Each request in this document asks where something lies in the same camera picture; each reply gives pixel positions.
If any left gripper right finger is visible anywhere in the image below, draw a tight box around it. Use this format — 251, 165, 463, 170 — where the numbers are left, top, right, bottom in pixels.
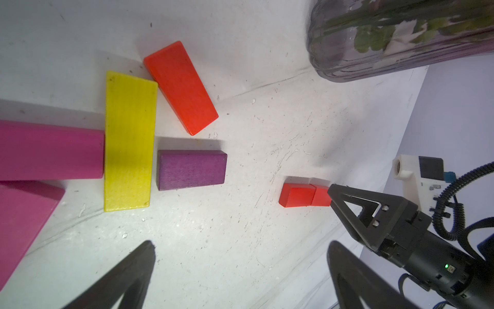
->
327, 241, 416, 309

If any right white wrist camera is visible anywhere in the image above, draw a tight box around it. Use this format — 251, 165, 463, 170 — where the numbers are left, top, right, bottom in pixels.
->
392, 154, 457, 214

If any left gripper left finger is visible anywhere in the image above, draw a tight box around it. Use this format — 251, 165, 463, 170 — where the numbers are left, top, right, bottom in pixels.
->
65, 240, 156, 308

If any orange-red block near vase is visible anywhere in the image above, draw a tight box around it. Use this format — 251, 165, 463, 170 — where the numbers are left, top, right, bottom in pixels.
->
144, 41, 219, 136

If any dark purple block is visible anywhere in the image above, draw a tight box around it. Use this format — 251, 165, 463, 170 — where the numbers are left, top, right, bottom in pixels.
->
157, 150, 228, 191

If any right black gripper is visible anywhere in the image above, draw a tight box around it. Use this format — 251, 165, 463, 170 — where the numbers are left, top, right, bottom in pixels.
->
328, 184, 493, 308

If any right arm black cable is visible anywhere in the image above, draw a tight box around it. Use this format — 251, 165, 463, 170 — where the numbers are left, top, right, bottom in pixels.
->
397, 161, 494, 309

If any dark glass vase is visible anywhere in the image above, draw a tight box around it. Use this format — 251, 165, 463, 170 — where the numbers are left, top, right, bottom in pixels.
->
307, 0, 493, 82

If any dark red block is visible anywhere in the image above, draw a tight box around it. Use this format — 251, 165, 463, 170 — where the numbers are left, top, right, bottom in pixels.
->
279, 183, 316, 208

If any magenta block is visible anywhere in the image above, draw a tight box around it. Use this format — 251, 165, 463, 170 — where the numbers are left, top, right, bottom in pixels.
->
1, 181, 65, 288
1, 121, 105, 181

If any magenta block lower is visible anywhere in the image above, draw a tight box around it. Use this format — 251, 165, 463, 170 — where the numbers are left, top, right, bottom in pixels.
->
1, 181, 65, 288

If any light red block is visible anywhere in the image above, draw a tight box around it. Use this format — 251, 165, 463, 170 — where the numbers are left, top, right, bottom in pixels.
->
311, 184, 332, 207

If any magenta block upper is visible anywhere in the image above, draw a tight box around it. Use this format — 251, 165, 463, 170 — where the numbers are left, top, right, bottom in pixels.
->
1, 121, 105, 181

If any lime yellow long block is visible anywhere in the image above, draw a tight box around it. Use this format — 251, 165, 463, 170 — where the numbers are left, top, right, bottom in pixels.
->
104, 71, 158, 212

